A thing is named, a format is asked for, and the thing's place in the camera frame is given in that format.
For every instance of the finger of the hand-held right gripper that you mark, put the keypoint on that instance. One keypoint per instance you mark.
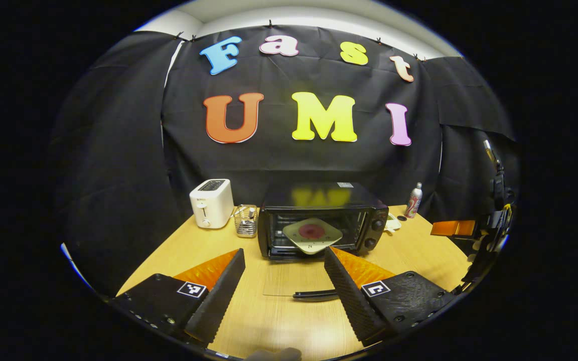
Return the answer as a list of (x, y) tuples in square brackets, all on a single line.
[(452, 228)]

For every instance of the white square plate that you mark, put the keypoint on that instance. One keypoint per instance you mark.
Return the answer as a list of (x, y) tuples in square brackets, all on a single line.
[(329, 239)]

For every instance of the white and red spray can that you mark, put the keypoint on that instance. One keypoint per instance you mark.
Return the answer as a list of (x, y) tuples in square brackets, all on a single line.
[(413, 203)]

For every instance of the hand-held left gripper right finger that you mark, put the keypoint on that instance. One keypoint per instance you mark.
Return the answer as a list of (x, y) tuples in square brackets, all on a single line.
[(349, 296)]

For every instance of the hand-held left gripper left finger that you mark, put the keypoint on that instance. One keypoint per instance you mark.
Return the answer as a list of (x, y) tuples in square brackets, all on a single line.
[(219, 301)]

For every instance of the black electric oven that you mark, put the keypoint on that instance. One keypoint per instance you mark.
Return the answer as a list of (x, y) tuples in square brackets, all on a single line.
[(319, 198)]

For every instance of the white divided dish of grains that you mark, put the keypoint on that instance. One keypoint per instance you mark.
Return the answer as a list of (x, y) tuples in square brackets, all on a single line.
[(393, 223)]

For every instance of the white toaster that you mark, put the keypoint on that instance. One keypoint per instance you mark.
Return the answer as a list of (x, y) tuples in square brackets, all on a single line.
[(211, 205)]

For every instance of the round red food slice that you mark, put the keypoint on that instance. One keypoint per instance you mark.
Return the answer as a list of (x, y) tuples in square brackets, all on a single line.
[(311, 231)]

